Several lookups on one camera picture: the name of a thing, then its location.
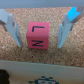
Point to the pink block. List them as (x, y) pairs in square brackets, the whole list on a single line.
[(38, 35)]

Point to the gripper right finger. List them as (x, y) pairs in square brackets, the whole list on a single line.
[(66, 27)]

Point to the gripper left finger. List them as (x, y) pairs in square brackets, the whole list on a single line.
[(11, 26)]

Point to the wooden drawer box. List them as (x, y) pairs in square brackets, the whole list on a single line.
[(50, 70)]

